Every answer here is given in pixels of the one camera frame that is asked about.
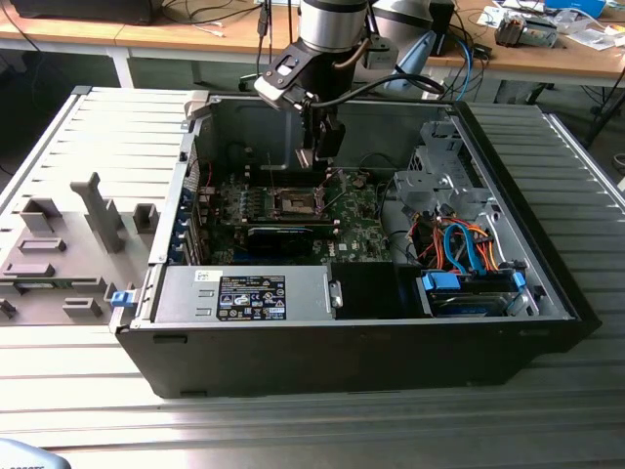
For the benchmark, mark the RAM stick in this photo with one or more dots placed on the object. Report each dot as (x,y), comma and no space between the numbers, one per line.
(283,223)

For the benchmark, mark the grey optical drive bay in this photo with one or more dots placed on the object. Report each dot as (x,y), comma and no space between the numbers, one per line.
(437,134)

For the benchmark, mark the silver heat sink cooler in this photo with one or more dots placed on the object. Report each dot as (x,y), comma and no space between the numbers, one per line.
(532,34)

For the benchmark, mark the grey parts rack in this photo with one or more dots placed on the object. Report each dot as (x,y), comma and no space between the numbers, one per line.
(73,254)

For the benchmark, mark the silver CPU plate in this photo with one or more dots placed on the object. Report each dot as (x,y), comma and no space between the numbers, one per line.
(303,158)

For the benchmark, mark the hard disk in blue carrier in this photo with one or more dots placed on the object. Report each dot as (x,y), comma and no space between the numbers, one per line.
(464,305)

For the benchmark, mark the clear plastic bag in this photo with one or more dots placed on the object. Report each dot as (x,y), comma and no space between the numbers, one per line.
(593,39)

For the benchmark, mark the green motherboard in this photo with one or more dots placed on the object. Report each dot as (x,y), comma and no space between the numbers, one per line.
(356,229)

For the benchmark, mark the black flat device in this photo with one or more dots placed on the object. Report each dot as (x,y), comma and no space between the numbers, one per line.
(83,12)

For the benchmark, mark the black upright box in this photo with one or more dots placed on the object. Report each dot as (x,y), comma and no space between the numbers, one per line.
(442,19)

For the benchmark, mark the grey power supply unit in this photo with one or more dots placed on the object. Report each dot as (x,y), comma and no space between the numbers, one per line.
(185,293)

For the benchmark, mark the black plastic shroud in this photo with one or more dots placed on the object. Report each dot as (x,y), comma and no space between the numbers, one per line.
(363,290)

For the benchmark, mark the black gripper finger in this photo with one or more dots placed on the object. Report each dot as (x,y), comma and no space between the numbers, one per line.
(308,127)
(332,141)

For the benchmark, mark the blue plastic latch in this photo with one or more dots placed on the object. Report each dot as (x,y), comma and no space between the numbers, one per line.
(122,299)

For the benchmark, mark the black PC case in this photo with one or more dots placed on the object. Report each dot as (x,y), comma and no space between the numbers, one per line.
(293,356)

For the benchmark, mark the wooden desk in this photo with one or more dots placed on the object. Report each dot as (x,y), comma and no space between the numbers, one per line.
(146,36)
(537,61)

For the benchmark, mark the black graphics card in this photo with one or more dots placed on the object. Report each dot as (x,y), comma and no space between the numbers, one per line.
(280,242)

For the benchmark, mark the blue box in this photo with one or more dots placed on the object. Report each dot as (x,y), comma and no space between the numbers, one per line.
(576,5)

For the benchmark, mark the grey rounded object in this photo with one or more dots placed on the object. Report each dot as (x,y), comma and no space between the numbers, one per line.
(24,456)

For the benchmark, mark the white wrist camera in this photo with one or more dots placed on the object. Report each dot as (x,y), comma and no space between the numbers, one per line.
(273,93)

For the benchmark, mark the grey metal bracket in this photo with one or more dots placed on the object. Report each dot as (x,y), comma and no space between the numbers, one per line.
(336,293)

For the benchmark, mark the silver drive cage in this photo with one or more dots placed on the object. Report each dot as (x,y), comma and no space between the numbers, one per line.
(425,188)

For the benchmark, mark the CPU socket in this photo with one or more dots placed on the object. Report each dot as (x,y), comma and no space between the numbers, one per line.
(298,205)

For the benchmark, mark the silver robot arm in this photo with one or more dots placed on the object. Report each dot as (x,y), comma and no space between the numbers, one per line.
(332,24)

